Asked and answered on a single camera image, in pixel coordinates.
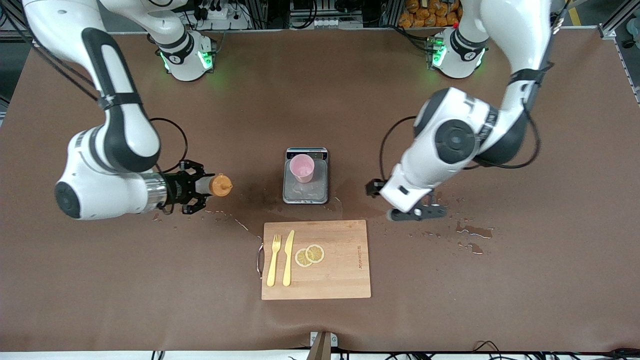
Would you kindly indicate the silver digital kitchen scale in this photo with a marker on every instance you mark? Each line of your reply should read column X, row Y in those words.
column 305, row 192

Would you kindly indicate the small water puddle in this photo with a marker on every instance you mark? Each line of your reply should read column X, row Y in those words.
column 473, row 231
column 470, row 248

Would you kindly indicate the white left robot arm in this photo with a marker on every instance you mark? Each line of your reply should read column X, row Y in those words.
column 500, row 30

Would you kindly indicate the pink plastic cup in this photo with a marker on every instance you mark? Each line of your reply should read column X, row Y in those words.
column 302, row 167

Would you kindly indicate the orange snack bag pile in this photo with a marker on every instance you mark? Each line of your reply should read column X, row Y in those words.
column 425, row 15

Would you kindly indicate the yellow lemon slice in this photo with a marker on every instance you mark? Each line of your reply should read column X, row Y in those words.
column 315, row 253
column 300, row 258

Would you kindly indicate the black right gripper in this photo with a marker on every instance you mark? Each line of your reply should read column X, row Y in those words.
column 177, row 187

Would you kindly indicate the translucent sauce bottle orange cap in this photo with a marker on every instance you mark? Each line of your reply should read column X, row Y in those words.
column 219, row 185

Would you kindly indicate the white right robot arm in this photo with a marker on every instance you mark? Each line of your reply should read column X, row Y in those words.
column 125, row 135

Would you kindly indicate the aluminium frame rail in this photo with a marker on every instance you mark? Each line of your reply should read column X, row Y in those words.
column 617, row 22

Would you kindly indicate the large water puddle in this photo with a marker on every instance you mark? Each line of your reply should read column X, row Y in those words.
column 240, row 222

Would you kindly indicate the white power strip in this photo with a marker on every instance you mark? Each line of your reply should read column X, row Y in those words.
column 225, row 22

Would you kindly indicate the triangular water puddle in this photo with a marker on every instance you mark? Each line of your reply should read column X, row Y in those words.
column 350, row 205

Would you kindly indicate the yellow plastic knife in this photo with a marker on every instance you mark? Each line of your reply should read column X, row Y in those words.
column 288, row 260

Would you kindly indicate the yellow plastic fork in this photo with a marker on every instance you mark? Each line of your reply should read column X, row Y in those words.
column 272, row 267

